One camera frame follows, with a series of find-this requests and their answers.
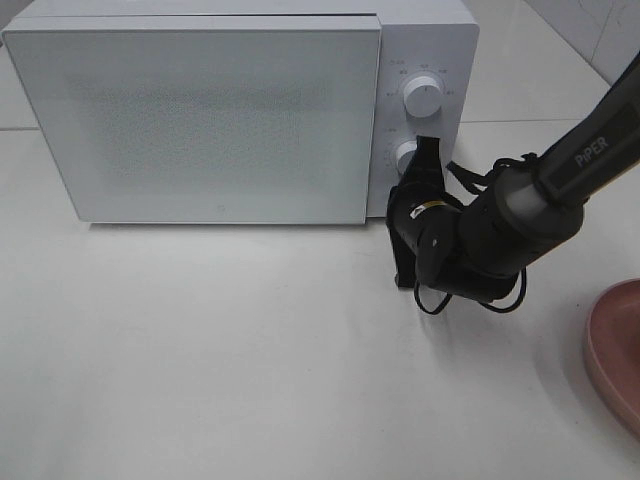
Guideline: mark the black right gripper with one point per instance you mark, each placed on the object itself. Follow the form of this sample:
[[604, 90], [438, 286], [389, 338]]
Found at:
[[420, 218]]

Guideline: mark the white microwave door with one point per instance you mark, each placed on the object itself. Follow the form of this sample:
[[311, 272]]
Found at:
[[205, 119]]

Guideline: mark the pink plate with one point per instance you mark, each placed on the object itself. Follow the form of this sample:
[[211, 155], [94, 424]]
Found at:
[[611, 351]]

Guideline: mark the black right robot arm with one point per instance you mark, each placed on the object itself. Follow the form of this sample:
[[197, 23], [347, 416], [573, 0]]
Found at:
[[473, 236]]

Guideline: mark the white lower microwave knob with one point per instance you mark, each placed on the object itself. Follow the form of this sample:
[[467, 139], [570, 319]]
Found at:
[[403, 155]]

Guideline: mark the white microwave knob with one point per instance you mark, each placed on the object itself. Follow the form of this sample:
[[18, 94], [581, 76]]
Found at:
[[423, 95], [403, 155]]

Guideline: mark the white upper microwave knob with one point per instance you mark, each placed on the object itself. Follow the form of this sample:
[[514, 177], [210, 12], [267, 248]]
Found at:
[[423, 95]]

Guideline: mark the white microwave oven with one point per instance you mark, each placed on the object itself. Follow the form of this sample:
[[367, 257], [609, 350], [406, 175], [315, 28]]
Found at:
[[438, 37]]

